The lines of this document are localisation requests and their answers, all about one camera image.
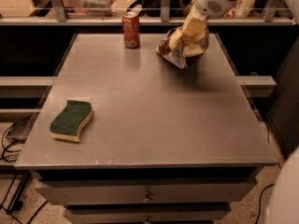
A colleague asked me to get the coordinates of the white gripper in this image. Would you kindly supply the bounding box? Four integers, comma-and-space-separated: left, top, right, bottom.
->
168, 0, 237, 50

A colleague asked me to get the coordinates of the brown sea salt chip bag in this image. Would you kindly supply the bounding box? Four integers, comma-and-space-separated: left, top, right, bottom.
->
156, 29, 209, 69

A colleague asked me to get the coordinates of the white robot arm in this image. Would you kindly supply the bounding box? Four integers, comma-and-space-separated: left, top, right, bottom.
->
181, 0, 299, 224

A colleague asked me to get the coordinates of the red coke can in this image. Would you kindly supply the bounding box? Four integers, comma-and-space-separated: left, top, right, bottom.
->
121, 11, 140, 49

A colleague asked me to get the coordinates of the printed snack bag background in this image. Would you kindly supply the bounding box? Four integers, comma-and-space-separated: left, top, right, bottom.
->
225, 0, 256, 18

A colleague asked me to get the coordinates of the grey metal railing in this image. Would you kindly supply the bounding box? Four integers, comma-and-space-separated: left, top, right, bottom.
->
0, 0, 298, 27

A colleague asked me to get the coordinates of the clear plastic container background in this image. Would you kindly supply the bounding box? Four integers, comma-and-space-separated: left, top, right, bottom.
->
80, 0, 115, 17

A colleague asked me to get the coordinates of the green yellow sponge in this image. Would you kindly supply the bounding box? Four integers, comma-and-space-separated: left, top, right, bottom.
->
50, 100, 93, 143

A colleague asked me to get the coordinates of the upper grey drawer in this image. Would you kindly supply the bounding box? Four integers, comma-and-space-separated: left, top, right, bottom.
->
36, 178, 256, 205

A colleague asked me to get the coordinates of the grey drawer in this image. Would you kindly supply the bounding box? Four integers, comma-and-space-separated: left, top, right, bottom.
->
64, 204, 230, 224
36, 178, 256, 205

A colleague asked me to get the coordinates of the lower grey drawer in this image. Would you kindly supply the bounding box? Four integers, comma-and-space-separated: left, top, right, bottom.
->
64, 204, 230, 224

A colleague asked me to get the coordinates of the black floor cable right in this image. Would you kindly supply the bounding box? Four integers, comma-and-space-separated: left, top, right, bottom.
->
254, 182, 277, 224

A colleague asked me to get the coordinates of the black cables left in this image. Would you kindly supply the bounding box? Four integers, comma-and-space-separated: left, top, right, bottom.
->
0, 115, 48, 224

